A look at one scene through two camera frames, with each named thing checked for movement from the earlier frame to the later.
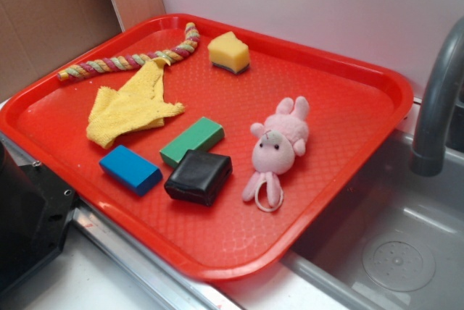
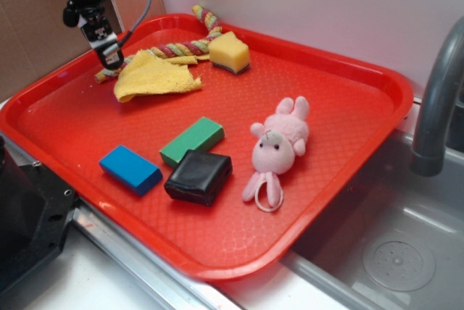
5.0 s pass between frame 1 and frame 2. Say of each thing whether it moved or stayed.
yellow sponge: stayed
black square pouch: stayed
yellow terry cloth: moved
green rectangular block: stayed
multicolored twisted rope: moved
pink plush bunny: stayed
